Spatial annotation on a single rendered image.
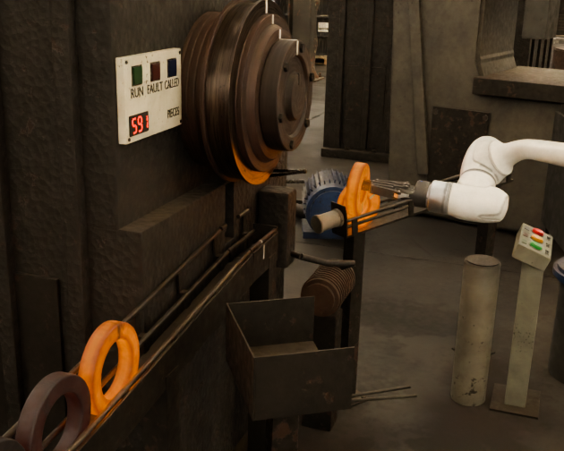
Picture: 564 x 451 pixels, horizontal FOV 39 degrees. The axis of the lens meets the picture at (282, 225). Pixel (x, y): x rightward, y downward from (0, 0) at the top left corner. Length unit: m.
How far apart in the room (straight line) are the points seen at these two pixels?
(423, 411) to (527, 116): 2.20
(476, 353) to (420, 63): 2.33
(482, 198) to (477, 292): 0.58
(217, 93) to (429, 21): 2.95
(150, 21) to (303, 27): 9.18
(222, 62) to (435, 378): 1.60
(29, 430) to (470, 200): 1.30
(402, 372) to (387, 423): 0.37
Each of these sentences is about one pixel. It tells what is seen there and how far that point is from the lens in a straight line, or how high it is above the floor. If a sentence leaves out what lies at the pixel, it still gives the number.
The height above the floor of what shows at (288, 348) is 0.61.
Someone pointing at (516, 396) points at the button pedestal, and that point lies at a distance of 2.88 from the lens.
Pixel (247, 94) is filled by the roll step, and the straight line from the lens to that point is 1.89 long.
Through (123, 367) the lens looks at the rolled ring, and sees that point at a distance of 1.64.
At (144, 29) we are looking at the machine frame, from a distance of 1.79.
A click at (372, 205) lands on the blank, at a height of 0.70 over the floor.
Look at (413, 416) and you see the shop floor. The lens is 2.77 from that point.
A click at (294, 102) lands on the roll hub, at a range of 1.99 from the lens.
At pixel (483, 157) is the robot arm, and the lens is 2.26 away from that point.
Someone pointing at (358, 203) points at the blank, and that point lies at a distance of 2.24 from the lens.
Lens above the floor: 1.42
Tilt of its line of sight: 18 degrees down
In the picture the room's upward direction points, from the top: 1 degrees clockwise
